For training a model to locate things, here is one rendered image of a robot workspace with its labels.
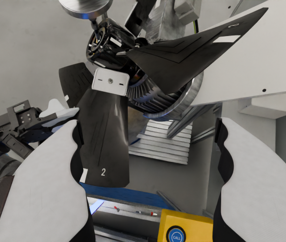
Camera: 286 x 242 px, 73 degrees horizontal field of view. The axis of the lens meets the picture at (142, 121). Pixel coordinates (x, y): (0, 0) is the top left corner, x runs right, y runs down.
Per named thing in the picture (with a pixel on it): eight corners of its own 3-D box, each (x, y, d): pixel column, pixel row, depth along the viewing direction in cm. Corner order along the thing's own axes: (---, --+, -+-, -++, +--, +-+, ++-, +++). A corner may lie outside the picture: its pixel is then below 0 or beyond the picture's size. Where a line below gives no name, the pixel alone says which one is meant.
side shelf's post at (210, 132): (194, 139, 169) (249, 112, 88) (194, 143, 168) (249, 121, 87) (190, 138, 169) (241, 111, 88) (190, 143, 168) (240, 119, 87)
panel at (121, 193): (157, 194, 146) (176, 214, 82) (157, 195, 145) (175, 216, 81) (50, 174, 146) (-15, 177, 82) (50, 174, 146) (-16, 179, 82)
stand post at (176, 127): (171, 129, 170) (242, 55, 58) (170, 139, 168) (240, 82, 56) (166, 128, 170) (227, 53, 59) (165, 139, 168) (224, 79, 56)
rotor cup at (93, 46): (150, 30, 56) (113, -2, 48) (152, 67, 49) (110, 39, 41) (119, 57, 65) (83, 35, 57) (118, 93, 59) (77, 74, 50)
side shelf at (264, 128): (272, 85, 92) (276, 82, 89) (270, 161, 83) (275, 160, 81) (222, 75, 92) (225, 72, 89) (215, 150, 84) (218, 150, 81)
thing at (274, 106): (275, 86, 89) (294, 75, 78) (274, 120, 85) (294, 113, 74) (238, 79, 89) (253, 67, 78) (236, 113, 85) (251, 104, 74)
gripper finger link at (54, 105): (68, 88, 47) (32, 104, 47) (76, 108, 46) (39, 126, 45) (73, 94, 50) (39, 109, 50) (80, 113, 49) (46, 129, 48)
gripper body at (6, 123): (29, 97, 47) (-22, 118, 45) (40, 128, 44) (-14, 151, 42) (44, 110, 54) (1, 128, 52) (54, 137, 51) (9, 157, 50)
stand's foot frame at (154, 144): (191, 113, 175) (194, 110, 167) (184, 164, 163) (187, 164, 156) (123, 100, 175) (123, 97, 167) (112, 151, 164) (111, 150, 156)
